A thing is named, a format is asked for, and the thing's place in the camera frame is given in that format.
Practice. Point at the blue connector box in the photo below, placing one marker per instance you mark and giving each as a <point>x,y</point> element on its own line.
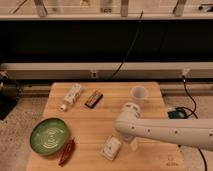
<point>174,115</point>

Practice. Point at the translucent plastic cup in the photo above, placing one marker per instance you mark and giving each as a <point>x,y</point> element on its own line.
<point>139,94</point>

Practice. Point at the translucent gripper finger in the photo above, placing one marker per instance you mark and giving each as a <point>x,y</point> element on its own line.
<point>134,144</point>

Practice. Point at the black equipment at left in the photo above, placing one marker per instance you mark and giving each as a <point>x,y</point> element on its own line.
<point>7,103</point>

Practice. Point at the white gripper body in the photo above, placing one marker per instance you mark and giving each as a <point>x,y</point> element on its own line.
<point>127,138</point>

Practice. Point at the green ceramic bowl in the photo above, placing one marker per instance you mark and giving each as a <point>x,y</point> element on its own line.
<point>49,136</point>

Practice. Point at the white wall outlet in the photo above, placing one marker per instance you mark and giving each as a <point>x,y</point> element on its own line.
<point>94,74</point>

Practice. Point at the dark snack bar wrapper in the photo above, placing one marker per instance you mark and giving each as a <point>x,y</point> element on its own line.
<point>93,99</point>

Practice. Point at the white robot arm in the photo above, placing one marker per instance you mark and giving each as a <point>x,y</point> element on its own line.
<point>197,133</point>

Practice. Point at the clear plastic bottle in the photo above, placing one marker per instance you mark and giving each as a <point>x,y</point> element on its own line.
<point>71,97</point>

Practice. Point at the red chili pepper toy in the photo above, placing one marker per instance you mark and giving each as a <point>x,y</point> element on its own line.
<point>66,152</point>

